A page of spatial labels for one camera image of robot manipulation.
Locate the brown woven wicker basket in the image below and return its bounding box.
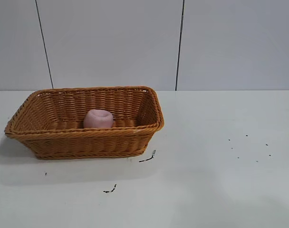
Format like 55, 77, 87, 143
4, 85, 165, 160

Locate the pink toy peach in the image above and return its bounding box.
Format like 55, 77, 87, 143
83, 108, 114, 129

